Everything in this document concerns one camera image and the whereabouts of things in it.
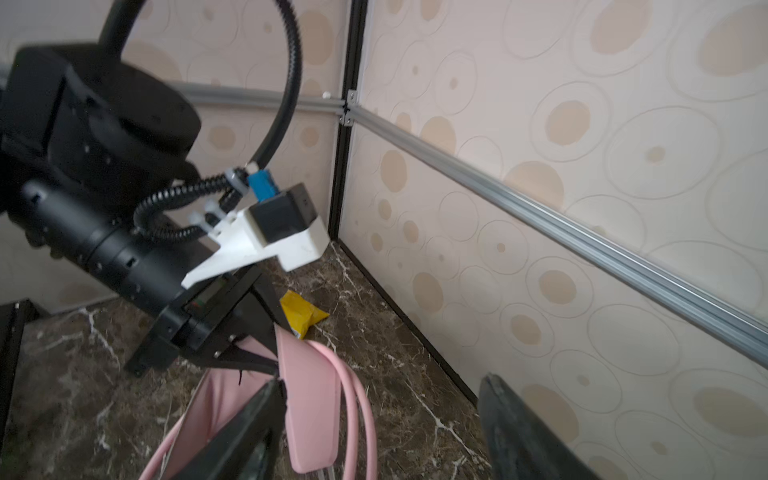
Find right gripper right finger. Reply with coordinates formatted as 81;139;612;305
478;373;597;479

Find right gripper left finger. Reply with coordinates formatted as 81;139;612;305
170;378;287;479

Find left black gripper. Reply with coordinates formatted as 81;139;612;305
124;266;282;377

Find pink cat-ear headphones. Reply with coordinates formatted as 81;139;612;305
141;328;379;479

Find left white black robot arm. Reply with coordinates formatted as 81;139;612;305
1;1;321;376

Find yellow snack packet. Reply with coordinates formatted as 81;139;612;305
280;290;329;339

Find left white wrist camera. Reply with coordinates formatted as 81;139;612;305
181;169;330;289

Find left aluminium rail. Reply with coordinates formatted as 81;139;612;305
169;81;345;116

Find aluminium rail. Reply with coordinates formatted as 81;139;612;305
169;81;345;116
347;91;767;368

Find back aluminium rail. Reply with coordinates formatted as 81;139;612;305
347;91;767;368

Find left black frame post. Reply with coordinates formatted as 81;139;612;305
328;0;369;240

